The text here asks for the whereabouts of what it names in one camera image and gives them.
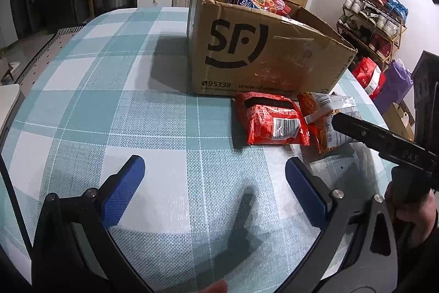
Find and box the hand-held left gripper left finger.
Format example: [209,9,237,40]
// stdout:
[32,155,153,293]

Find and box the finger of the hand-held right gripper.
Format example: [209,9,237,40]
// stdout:
[332,112,382,149]

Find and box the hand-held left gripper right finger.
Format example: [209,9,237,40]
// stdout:
[274,157,401,293]

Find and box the orange spicy snack packet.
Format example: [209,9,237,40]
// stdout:
[298,91,363,155]

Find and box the red barcode snack packet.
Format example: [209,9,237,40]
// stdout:
[235,91,311,147]

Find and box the brown cardboard box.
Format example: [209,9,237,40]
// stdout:
[187,0,358,98]

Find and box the person's right forearm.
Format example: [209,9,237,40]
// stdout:
[398,211,439,293]

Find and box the person's right hand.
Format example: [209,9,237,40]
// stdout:
[384,182,439,244]

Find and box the person's left hand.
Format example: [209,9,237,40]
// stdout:
[197,280,229,293]

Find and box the brown paper bag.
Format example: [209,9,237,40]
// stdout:
[383,101,416,140]

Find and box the red shopping bag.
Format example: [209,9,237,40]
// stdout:
[351,57,384,100]

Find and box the purple shopping bag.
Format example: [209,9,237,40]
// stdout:
[380,59,414,115]

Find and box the checked teal tablecloth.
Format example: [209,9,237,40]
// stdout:
[0,6,392,293]

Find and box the wooden shoe rack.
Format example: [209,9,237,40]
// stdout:
[335,0,409,66]

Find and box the group of shoes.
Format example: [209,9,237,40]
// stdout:
[338,0,409,55]

